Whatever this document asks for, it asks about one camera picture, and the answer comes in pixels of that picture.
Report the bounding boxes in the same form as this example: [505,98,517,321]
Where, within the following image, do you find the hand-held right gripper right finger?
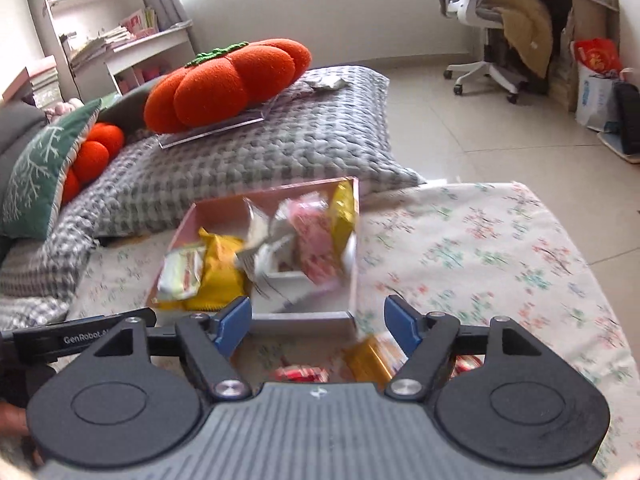
[384,294,546,401]

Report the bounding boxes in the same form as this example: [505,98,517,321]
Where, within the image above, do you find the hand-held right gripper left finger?
[95,296,253,402]

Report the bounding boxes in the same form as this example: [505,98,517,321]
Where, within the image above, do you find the gold orange snack packet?
[344,336,407,392]

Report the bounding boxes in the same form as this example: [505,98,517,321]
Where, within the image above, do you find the large yellow snack packet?
[184,228,247,312]

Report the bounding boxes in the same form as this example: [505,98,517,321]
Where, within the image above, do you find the pink shallow box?
[146,176,361,337]

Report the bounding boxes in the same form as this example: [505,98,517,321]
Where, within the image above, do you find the clear packet with white snack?
[249,267,351,313]

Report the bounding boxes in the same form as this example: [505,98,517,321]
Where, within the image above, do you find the white green snack packet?
[157,246,207,303]

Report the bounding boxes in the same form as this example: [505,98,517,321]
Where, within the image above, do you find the red snack packet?
[451,354,484,377]
[271,365,330,384]

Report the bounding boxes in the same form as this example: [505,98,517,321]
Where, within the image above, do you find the silver white snack packet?
[239,199,303,281]

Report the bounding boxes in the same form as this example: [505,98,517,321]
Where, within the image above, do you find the pink white snack packet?
[284,198,347,287]

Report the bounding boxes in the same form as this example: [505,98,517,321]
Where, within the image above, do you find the floral bed sheet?
[75,180,640,477]

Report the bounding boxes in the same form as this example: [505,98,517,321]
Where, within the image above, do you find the green snowflake pillow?
[0,99,103,240]

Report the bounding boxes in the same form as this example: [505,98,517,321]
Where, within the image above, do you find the grey checked blanket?
[0,65,427,332]

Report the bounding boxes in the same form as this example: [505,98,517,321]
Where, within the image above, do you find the small orange pumpkin cushion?
[60,122,126,206]

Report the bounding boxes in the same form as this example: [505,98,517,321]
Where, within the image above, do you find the clear acrylic tray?
[158,102,265,150]

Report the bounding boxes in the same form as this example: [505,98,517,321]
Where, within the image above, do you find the grey sofa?
[0,80,166,261]

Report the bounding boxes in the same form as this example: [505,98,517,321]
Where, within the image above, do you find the pink plush toy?
[47,98,83,122]

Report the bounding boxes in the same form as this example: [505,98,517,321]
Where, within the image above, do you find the large orange pumpkin cushion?
[143,38,313,135]

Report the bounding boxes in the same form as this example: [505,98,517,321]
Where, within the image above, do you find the small white packet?
[305,71,348,91]

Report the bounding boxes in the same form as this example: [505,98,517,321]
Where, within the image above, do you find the stack of books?
[2,55,63,110]

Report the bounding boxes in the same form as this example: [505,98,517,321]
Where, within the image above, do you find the white blue bag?
[575,62,621,133]

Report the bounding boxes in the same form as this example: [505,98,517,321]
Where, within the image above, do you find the black bag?
[612,81,640,156]

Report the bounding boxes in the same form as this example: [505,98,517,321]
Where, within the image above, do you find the white bookshelf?
[22,0,198,98]

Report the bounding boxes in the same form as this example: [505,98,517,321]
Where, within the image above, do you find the white office chair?
[436,0,532,105]

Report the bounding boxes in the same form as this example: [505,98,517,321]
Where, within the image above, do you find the red bag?
[572,38,625,77]

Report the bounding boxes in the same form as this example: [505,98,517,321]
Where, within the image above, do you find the beige coat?
[472,0,558,80]

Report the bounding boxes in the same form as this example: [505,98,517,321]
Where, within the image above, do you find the wooden desk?
[547,0,621,113]

